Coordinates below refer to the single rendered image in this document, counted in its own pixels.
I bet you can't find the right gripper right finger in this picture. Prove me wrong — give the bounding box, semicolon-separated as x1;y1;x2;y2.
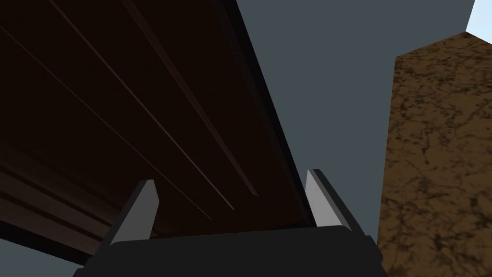
305;168;366;236

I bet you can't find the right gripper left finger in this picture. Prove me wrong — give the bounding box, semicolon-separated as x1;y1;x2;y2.
109;178;160;247

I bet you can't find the dark brown wooden cupboard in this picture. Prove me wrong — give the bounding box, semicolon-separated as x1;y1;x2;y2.
0;0;318;266

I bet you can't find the brown marbled cabinet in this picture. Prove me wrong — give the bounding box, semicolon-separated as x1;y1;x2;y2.
376;31;492;277

